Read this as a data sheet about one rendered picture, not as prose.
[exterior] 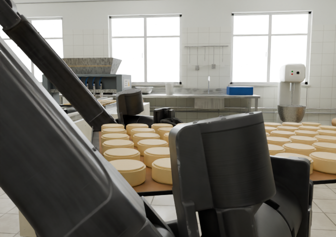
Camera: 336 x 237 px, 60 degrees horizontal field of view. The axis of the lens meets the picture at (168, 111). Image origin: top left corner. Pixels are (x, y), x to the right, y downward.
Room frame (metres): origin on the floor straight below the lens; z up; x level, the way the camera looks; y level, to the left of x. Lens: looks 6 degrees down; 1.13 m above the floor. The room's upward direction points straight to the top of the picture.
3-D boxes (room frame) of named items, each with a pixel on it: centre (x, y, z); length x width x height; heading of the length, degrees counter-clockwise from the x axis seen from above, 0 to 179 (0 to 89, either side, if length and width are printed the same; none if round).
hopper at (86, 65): (2.68, 0.73, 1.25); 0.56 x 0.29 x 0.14; 83
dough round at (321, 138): (0.55, -0.31, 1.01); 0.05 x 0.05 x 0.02
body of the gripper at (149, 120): (0.77, 0.04, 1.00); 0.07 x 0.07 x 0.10; 59
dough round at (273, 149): (0.45, -0.16, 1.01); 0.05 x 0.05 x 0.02
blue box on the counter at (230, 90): (5.01, -1.23, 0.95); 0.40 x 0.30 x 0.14; 87
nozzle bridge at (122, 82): (2.68, 0.73, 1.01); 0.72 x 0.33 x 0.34; 83
